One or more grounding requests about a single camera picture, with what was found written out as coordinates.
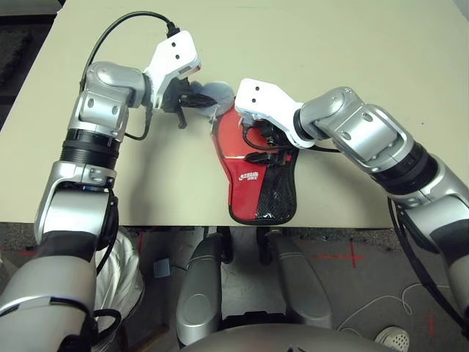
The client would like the thin white cord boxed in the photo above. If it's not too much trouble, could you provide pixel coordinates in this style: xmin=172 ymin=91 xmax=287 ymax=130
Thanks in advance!
xmin=336 ymin=282 xmax=415 ymax=331

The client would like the grey plush zipper charm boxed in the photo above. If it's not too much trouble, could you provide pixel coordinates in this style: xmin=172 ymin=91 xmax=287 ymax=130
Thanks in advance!
xmin=188 ymin=81 xmax=235 ymax=119

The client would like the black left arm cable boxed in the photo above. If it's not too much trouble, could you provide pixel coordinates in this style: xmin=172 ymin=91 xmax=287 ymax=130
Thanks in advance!
xmin=78 ymin=12 xmax=181 ymax=352

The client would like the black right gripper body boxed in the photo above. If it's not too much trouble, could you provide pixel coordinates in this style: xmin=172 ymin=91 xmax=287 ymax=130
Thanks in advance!
xmin=263 ymin=122 xmax=294 ymax=164

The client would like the grey robot torso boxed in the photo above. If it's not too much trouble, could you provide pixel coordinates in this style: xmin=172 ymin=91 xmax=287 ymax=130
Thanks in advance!
xmin=186 ymin=322 xmax=371 ymax=352

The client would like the grey robot left leg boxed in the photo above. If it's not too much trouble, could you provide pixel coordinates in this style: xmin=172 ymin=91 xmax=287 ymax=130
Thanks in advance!
xmin=175 ymin=227 xmax=234 ymax=348

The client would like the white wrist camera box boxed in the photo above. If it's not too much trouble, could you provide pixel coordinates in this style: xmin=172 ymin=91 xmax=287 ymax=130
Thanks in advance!
xmin=234 ymin=78 xmax=316 ymax=150
xmin=142 ymin=31 xmax=202 ymax=113

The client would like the person leg in white trousers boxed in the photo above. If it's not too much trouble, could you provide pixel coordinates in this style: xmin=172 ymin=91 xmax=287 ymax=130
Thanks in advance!
xmin=93 ymin=227 xmax=146 ymax=331

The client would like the red tape cross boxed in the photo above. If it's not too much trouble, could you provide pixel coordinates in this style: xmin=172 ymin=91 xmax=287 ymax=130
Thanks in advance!
xmin=317 ymin=240 xmax=367 ymax=268

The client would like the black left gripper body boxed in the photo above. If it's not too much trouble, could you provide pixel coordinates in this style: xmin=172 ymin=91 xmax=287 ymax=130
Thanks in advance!
xmin=163 ymin=78 xmax=191 ymax=114

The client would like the white perforated shoe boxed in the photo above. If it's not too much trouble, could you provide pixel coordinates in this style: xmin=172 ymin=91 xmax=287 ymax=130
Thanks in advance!
xmin=377 ymin=327 xmax=410 ymax=348

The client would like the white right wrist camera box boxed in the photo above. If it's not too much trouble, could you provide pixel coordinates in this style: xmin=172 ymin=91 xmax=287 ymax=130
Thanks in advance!
xmin=234 ymin=78 xmax=316 ymax=150

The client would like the grey robot leg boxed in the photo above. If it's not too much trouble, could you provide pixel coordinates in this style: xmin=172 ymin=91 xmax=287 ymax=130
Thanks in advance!
xmin=258 ymin=227 xmax=334 ymax=329
xmin=175 ymin=227 xmax=234 ymax=348

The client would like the grey robot right leg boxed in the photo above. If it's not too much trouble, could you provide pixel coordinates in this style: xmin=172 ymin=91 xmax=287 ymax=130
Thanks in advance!
xmin=258 ymin=227 xmax=334 ymax=329

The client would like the black and red paddle case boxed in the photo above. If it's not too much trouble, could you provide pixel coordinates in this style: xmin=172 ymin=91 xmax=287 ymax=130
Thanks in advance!
xmin=208 ymin=106 xmax=300 ymax=225

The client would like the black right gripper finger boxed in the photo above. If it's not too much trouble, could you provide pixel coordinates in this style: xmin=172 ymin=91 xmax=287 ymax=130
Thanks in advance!
xmin=244 ymin=153 xmax=279 ymax=166

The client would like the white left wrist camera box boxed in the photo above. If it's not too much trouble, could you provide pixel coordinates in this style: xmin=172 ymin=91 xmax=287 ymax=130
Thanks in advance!
xmin=142 ymin=31 xmax=202 ymax=113

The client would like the small grey block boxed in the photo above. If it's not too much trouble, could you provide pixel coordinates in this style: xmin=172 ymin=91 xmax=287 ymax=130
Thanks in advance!
xmin=153 ymin=259 xmax=171 ymax=278

